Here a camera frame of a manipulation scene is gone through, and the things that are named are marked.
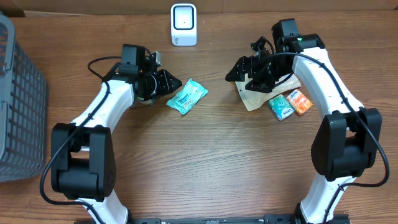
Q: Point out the beige paper pouch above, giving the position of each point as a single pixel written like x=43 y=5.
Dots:
x=254 y=100

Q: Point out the white barcode scanner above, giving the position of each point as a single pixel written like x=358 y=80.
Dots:
x=183 y=24

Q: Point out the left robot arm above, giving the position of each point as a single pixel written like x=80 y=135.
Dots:
x=82 y=169

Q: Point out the orange tissue pack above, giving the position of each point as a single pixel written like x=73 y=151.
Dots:
x=300 y=103

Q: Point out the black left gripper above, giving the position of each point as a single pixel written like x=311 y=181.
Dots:
x=158 y=82

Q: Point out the grey plastic basket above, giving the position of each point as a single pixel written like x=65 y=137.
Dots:
x=24 y=95

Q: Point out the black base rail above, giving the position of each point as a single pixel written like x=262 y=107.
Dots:
x=217 y=220

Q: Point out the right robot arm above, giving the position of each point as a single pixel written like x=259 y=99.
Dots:
x=347 y=141

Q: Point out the teal tissue pack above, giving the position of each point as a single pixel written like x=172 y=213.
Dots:
x=281 y=107

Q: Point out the teal packet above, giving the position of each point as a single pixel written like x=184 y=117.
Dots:
x=188 y=97

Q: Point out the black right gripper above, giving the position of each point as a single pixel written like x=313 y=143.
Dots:
x=244 y=66

